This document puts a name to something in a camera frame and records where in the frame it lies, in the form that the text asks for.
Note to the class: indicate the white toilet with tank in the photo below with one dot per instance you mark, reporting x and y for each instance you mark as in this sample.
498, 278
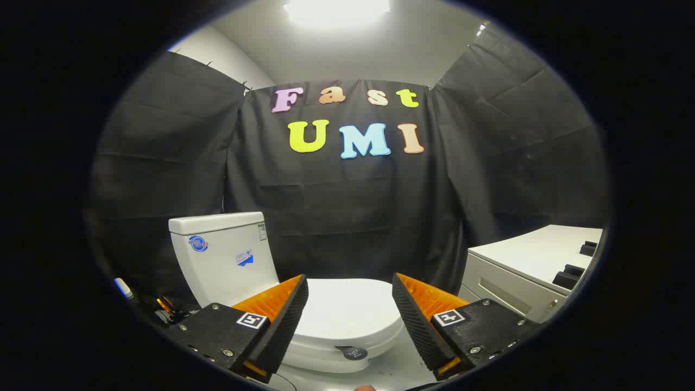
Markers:
222, 271

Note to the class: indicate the white toilet seat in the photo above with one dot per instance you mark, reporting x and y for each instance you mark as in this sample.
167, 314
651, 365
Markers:
320, 355

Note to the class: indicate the white toilet lid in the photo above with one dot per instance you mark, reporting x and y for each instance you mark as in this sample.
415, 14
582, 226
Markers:
347, 309

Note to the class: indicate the grey drawer cabinet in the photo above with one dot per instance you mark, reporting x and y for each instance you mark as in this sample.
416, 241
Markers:
521, 255

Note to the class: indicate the orange and black tool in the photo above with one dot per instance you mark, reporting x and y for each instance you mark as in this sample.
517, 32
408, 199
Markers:
168, 308

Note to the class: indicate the ceiling light panel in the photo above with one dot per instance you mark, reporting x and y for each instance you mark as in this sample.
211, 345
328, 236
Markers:
336, 11

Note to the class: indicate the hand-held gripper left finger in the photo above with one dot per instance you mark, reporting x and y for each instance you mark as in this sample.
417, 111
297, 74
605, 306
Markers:
285, 323

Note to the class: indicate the black backdrop cloth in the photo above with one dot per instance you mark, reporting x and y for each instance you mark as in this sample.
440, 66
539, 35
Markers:
353, 206

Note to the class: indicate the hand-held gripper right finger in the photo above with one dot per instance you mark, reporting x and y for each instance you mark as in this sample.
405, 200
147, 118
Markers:
415, 323

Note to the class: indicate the small white cylindrical object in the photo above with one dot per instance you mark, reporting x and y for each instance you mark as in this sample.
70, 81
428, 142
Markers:
123, 288

